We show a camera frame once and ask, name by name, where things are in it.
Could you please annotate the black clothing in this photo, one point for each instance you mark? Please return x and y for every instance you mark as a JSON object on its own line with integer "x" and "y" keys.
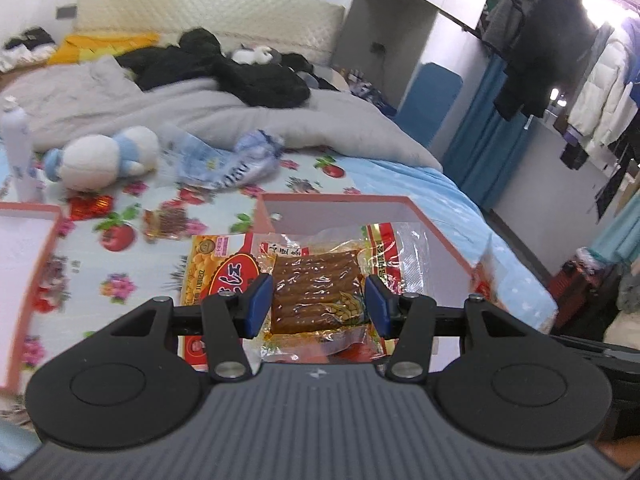
{"x": 250, "y": 82}

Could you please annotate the white box at left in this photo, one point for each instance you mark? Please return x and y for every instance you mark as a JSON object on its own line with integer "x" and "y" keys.
{"x": 25, "y": 280}

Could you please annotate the red suitcase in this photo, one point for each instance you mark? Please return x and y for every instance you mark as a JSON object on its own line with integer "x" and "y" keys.
{"x": 580, "y": 290}

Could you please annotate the grey wall socket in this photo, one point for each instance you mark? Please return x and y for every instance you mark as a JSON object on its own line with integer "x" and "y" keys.
{"x": 66, "y": 11}

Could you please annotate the white spray bottle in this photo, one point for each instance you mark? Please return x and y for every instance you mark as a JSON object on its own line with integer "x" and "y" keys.
{"x": 20, "y": 150}

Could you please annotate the person's right hand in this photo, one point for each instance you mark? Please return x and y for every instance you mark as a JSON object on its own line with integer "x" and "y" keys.
{"x": 622, "y": 455}

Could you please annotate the grey quilt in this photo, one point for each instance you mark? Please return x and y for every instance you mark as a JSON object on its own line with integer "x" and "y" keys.
{"x": 200, "y": 105}

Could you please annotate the red foil snack packet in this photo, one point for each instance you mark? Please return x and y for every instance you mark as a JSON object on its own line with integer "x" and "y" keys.
{"x": 91, "y": 207}

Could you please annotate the black white plush toy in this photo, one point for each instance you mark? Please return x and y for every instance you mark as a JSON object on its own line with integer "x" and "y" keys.
{"x": 255, "y": 55}

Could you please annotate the grey hanging jacket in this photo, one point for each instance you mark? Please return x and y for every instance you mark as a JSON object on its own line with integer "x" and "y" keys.
{"x": 510, "y": 12}

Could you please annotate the yellow cloth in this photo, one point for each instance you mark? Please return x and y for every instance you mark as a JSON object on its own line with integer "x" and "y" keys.
{"x": 100, "y": 45}

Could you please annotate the grey wall cabinet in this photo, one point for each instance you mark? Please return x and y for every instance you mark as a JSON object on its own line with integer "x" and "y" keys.
{"x": 400, "y": 20}

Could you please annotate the dark hanging clothing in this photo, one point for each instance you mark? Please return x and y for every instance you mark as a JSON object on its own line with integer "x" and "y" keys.
{"x": 550, "y": 50}

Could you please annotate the white blue plush toy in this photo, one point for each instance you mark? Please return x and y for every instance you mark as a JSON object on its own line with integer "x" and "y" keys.
{"x": 100, "y": 157}

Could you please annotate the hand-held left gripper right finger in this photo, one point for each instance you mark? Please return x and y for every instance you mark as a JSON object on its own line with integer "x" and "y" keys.
{"x": 376, "y": 308}

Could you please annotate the light blue bedsheet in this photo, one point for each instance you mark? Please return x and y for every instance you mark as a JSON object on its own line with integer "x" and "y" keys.
{"x": 450, "y": 195}

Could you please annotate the blue curtain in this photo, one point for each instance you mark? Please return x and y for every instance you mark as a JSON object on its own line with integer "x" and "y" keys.
{"x": 480, "y": 140}

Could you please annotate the white box with red rim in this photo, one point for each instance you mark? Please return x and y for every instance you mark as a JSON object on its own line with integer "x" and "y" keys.
{"x": 450, "y": 260}

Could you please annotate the small brown snack packet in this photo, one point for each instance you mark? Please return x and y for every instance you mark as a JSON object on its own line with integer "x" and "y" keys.
{"x": 165, "y": 224}

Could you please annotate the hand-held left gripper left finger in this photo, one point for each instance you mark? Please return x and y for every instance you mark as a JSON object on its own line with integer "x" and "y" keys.
{"x": 260, "y": 306}

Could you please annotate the yellow red snack packet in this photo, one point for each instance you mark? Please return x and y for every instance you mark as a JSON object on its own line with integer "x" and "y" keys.
{"x": 220, "y": 270}

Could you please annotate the white hanging jacket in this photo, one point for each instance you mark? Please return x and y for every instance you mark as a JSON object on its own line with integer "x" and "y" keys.
{"x": 600, "y": 95}

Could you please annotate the blue white plastic bag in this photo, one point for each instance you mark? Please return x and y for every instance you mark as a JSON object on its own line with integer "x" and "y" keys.
{"x": 220, "y": 165}

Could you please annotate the floral bedsheet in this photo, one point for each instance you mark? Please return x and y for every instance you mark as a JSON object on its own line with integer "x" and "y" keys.
{"x": 125, "y": 270}

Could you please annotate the brown tofu snack packet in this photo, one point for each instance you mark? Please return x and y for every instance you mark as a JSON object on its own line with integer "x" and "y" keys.
{"x": 320, "y": 290}

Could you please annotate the cream padded headboard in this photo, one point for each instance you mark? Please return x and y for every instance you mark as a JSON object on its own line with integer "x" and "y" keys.
{"x": 225, "y": 10}

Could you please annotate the black white clothes pile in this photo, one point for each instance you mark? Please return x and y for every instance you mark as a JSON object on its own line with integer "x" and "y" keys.
{"x": 25, "y": 47}

